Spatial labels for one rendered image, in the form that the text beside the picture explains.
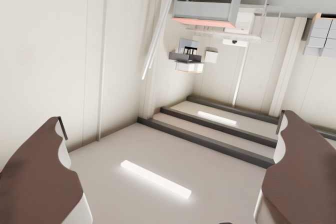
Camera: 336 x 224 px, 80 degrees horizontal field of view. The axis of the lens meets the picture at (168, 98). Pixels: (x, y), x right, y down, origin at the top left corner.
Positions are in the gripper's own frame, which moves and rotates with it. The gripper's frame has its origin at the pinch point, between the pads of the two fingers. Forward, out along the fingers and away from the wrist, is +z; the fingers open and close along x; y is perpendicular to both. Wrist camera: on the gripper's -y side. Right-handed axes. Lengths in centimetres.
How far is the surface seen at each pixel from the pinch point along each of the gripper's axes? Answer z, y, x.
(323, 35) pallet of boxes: 553, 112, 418
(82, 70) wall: 310, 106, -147
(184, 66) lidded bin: 551, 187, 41
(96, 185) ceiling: 186, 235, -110
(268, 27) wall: 717, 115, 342
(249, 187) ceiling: 216, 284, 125
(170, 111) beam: 513, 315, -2
